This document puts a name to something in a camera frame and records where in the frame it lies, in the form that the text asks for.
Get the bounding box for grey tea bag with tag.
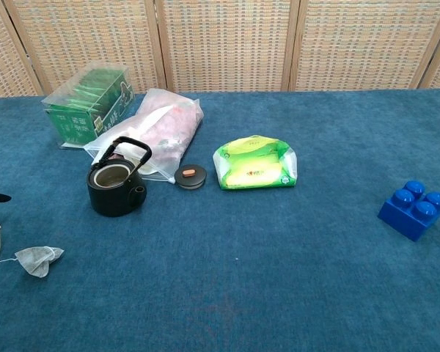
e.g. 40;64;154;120
0;246;65;279

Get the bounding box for black cast iron teapot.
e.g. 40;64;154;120
86;136;153;218

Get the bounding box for clear box green packets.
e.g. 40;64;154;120
40;62;135;150

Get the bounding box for black teapot lid orange knob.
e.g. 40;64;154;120
173;164;208;191

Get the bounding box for frosted zip bag pink contents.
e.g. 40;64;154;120
83;88;205;183

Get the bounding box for blue carpet table cover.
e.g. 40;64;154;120
0;87;440;352

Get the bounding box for green tissue pack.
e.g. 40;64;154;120
213;134;298;191

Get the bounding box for woven wicker folding screen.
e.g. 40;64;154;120
0;0;440;103

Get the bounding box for blue plastic building block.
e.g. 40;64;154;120
377;180;440;243

